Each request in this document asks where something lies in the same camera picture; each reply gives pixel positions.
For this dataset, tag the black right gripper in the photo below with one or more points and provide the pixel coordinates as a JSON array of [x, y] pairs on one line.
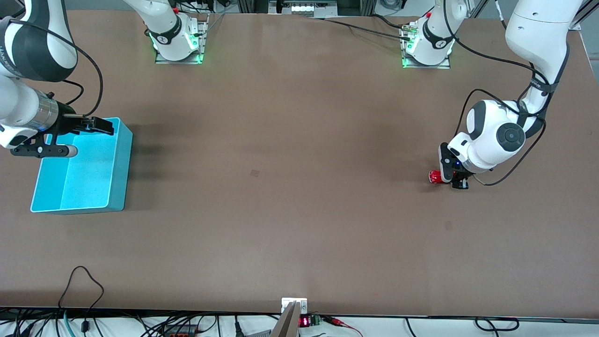
[[67, 125]]

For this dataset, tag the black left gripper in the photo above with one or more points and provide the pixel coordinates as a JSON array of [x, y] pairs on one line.
[[460, 181]]

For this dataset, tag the red beetle toy car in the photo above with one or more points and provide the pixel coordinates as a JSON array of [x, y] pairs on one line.
[[434, 177]]

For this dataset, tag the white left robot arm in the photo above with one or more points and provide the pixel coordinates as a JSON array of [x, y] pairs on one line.
[[538, 32]]

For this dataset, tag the blue plastic box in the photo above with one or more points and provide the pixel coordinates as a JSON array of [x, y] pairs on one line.
[[89, 182]]

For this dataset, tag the green terminal block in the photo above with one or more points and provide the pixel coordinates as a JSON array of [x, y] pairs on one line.
[[315, 320]]

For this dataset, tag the red digit display module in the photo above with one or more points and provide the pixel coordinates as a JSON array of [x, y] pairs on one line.
[[304, 321]]

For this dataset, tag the silver lit background device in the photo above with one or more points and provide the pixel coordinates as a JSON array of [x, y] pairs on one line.
[[304, 7]]

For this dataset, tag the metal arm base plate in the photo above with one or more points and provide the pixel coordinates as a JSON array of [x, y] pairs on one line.
[[442, 65], [161, 59]]

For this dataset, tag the aluminium frame post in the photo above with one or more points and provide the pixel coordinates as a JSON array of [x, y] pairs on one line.
[[578, 23]]

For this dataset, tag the silver camera mount bracket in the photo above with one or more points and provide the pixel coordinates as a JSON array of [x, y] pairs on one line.
[[294, 303]]

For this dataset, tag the grey camera pole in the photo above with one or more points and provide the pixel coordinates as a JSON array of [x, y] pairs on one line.
[[286, 323]]

